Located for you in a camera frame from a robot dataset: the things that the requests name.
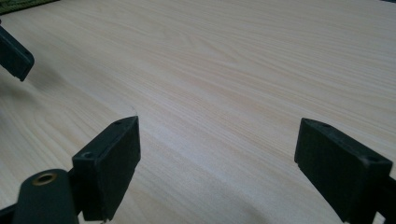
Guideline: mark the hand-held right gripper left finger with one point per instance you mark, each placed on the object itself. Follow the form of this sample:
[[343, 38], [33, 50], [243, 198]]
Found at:
[[107, 174]]

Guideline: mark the green patterned cloth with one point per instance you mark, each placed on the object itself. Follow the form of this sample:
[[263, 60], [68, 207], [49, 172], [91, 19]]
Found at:
[[18, 3]]

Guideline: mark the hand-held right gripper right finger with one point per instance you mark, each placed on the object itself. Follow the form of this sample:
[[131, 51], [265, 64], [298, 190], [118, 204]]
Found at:
[[337, 174]]

